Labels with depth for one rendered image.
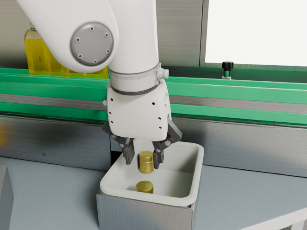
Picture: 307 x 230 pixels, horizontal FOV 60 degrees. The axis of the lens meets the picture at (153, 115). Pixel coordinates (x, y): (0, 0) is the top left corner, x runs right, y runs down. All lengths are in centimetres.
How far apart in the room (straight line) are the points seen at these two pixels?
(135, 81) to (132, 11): 9
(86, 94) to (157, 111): 29
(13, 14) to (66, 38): 84
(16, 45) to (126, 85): 78
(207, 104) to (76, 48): 46
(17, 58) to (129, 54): 80
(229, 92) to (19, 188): 54
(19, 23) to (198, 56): 64
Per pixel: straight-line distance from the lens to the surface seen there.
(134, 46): 35
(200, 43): 82
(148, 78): 37
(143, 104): 40
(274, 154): 72
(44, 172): 74
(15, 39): 111
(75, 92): 67
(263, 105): 69
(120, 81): 38
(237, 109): 68
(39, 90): 72
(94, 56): 28
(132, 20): 34
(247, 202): 63
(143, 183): 54
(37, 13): 26
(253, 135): 69
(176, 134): 44
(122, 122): 43
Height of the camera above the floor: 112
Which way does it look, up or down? 20 degrees down
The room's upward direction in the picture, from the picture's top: straight up
